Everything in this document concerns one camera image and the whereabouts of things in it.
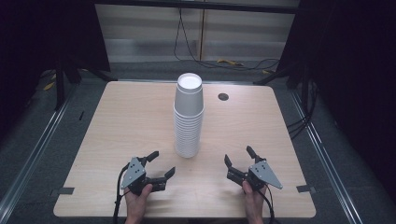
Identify black overhead crossbar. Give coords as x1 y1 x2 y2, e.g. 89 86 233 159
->
94 0 300 14

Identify black hanging wall cable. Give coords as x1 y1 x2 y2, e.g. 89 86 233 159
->
173 7 281 72

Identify black curtain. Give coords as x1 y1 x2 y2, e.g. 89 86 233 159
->
0 0 111 138
276 0 396 194

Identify black metal stand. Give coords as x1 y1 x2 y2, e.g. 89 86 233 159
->
54 59 118 111

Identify stack of white paper cups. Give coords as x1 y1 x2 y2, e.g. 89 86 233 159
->
173 72 205 159

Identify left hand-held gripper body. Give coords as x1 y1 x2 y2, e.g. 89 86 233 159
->
120 156 151 197

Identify grey tape strip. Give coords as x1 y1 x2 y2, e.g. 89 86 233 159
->
50 187 76 196
296 184 317 194

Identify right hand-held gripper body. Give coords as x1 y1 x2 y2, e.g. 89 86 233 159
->
246 160 284 191

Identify hand-held gripper black cable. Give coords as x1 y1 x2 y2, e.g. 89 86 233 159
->
112 162 132 224
256 185 276 224

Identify metal floor rail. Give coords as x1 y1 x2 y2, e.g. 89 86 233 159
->
289 88 365 224
0 83 78 218

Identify left hand-held gripper black cable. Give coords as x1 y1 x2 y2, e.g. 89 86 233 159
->
112 162 132 224

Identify person's right hand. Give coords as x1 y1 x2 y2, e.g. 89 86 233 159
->
242 181 267 224

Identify person's left hand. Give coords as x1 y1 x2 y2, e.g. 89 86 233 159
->
124 184 153 224

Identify right hand-held gripper black cable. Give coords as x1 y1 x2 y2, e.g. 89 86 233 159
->
256 185 276 224

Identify bundle of black floor cables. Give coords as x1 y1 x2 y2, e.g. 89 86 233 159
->
286 80 319 140

